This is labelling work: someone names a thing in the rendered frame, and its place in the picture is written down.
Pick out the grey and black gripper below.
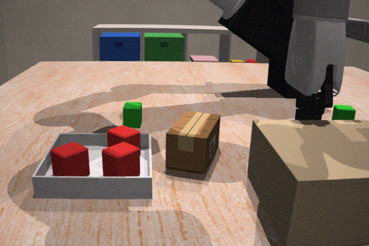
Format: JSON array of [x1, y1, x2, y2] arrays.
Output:
[[285, 14, 348, 120]]

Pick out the red block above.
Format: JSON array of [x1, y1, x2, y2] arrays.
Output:
[[101, 142, 140, 176], [50, 142, 90, 176], [107, 125, 141, 155]]

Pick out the green block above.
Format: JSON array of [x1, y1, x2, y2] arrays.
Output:
[[332, 105, 356, 120], [123, 102, 142, 128]]

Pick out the brown cardboard box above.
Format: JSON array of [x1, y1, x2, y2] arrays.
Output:
[[165, 111, 221, 175]]

